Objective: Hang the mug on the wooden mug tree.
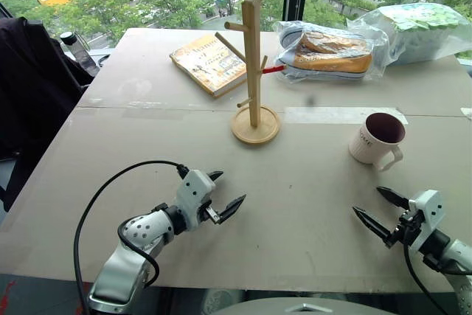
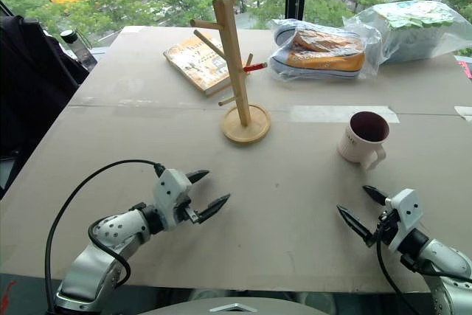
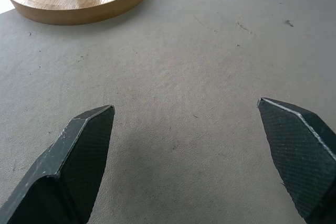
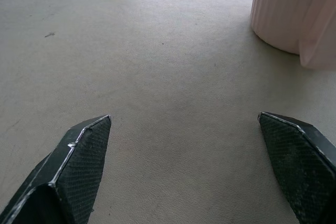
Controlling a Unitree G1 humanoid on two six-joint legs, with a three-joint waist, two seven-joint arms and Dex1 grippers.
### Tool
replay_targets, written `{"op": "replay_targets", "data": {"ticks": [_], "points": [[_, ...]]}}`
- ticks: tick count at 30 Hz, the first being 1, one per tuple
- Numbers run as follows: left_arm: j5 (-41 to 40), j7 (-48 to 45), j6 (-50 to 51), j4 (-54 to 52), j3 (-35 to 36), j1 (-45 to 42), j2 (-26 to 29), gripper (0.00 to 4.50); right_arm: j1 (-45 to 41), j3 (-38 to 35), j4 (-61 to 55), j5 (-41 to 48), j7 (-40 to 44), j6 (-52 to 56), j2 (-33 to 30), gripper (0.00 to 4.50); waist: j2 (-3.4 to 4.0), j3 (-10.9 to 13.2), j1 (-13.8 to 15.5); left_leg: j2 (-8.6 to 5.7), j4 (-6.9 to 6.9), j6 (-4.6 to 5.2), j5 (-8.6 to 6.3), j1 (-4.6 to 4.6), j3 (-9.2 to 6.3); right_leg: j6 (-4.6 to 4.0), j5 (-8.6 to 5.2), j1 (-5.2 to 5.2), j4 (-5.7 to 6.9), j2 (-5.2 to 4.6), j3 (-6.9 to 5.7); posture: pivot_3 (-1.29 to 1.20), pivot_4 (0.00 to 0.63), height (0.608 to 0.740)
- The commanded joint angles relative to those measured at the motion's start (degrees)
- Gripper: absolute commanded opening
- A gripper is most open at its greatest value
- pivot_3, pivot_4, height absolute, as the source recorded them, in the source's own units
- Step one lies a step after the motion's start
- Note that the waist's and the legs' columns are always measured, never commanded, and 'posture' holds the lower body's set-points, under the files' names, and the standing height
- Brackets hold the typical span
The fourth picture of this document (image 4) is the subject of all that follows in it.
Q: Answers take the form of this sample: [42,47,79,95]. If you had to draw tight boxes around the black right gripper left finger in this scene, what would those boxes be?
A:
[0,114,112,224]

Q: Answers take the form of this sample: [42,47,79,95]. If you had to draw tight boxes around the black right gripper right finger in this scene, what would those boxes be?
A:
[257,111,336,224]

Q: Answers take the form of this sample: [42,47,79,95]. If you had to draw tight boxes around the pink ribbed container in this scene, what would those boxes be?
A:
[249,0,336,70]

